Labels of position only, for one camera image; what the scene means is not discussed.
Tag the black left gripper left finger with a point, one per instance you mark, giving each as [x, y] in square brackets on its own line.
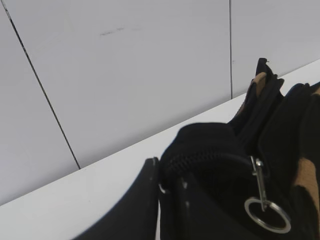
[135, 215]

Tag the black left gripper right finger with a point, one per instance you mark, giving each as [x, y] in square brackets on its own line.
[182, 207]

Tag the silver zipper pull with ring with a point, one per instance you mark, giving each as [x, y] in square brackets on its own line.
[257, 166]

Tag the black tote bag brown handles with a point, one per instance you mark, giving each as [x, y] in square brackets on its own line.
[283, 131]

